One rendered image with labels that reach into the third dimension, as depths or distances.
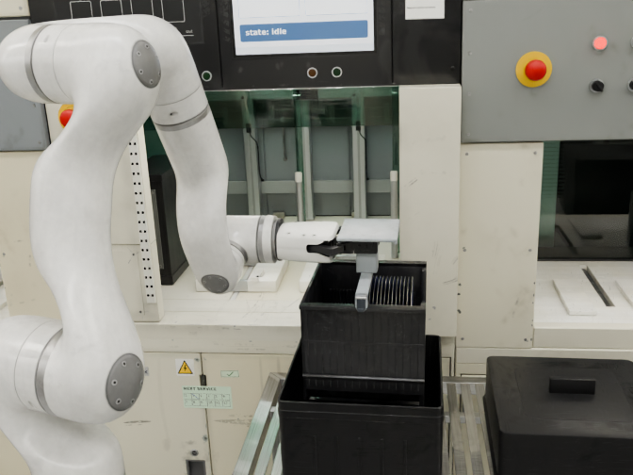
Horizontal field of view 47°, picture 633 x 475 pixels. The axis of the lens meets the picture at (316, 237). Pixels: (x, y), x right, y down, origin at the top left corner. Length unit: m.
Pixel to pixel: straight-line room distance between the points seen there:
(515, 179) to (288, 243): 0.54
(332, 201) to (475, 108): 1.08
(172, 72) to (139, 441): 1.09
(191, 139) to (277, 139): 1.35
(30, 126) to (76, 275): 0.81
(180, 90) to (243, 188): 1.44
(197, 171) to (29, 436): 0.45
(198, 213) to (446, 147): 0.55
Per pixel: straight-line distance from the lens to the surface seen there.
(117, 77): 0.89
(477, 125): 1.50
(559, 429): 1.33
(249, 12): 1.52
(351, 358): 1.21
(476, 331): 1.65
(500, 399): 1.40
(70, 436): 1.04
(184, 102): 1.10
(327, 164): 2.45
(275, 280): 1.84
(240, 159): 2.50
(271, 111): 2.04
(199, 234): 1.16
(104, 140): 0.92
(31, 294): 1.83
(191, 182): 1.17
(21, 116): 1.70
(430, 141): 1.46
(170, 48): 1.06
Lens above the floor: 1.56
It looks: 18 degrees down
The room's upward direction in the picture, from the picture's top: 2 degrees counter-clockwise
